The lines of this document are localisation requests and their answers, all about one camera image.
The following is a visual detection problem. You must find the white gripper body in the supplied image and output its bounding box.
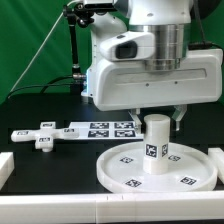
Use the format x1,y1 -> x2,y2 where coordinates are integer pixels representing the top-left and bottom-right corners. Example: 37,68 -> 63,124
92,49 -> 223,111

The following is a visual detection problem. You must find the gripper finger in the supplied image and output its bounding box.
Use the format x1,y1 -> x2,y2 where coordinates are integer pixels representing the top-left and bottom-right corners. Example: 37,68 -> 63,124
172,105 -> 187,131
129,108 -> 142,133

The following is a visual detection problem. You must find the white round table top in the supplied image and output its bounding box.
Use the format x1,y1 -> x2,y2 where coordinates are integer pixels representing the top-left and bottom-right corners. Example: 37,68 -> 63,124
96,142 -> 218,193

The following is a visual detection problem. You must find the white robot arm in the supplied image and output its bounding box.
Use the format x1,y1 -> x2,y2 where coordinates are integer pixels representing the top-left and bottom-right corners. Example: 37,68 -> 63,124
83,0 -> 223,132

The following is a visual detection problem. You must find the white marker board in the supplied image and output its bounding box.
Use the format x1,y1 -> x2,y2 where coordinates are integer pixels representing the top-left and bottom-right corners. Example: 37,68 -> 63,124
69,121 -> 143,140

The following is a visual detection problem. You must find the white right barrier block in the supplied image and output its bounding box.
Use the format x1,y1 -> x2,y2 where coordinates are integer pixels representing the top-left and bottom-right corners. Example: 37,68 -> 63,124
208,148 -> 224,184

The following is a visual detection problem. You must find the white barrier block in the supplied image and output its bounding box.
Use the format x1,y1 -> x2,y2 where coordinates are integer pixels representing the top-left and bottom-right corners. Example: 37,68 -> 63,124
208,148 -> 224,184
0,152 -> 14,190

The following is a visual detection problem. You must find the white cross-shaped table base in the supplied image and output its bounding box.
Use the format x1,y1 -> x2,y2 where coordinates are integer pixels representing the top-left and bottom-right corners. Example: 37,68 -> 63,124
11,121 -> 79,152

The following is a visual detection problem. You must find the white left barrier block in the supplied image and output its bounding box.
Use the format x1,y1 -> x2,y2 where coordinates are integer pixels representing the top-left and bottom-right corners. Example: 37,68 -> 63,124
0,152 -> 14,190

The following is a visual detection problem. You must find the black cable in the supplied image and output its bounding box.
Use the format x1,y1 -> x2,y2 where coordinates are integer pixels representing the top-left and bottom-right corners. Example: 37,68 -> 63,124
7,75 -> 84,100

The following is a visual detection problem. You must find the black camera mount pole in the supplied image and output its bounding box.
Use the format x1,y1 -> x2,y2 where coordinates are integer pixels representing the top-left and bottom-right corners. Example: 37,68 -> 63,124
63,3 -> 94,80

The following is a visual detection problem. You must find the white cable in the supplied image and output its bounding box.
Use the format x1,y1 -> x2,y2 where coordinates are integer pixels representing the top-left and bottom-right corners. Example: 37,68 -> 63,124
9,0 -> 79,94

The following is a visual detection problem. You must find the white front barrier rail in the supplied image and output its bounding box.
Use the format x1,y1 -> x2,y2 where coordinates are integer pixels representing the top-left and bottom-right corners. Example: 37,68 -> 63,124
0,191 -> 224,224

